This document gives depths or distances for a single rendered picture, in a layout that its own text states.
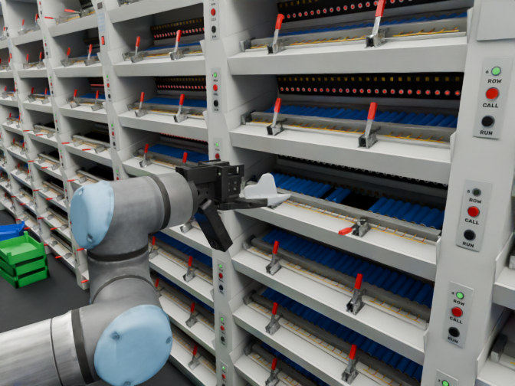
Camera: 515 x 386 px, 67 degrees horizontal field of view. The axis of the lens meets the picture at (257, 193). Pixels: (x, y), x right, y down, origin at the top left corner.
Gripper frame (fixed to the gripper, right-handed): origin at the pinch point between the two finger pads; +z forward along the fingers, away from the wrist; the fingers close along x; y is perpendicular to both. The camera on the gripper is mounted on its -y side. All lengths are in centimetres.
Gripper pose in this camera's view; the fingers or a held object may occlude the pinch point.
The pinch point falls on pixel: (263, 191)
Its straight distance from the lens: 80.7
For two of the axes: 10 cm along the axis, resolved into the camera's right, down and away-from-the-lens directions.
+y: 0.3, -9.7, -2.5
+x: -6.9, -2.0, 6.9
